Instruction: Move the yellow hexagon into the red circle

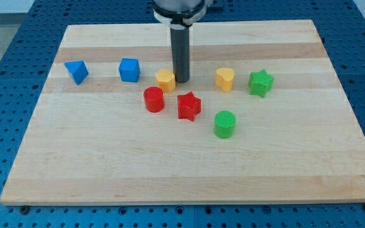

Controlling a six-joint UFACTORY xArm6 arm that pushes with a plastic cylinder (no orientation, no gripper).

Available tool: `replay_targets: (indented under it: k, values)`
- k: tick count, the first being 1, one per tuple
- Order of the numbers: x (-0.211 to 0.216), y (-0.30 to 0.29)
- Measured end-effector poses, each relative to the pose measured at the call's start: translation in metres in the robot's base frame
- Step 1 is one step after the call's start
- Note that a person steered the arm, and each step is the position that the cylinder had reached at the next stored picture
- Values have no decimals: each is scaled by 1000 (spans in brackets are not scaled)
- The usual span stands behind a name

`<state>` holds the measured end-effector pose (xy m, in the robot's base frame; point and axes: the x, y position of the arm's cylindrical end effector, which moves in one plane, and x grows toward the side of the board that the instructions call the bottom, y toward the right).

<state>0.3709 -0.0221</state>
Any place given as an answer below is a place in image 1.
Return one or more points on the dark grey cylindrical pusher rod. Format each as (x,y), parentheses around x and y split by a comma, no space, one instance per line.
(179,37)

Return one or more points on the yellow hexagon block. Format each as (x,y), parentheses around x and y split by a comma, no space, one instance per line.
(166,80)

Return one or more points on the yellow heart block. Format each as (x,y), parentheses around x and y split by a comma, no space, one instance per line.
(224,78)

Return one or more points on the blue cube block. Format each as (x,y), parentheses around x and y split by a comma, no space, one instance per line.
(129,70)

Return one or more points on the red cylinder block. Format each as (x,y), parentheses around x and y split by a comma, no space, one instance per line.
(153,99)

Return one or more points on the red star block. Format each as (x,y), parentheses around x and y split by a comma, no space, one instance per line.
(188,106)

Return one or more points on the green star block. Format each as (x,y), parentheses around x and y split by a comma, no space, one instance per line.
(260,83)

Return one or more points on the green cylinder block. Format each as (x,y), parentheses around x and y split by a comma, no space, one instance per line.
(224,124)

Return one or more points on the blue triangle block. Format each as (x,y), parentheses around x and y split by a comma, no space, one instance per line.
(77,70)

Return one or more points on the light wooden board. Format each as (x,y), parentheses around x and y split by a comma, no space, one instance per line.
(96,144)

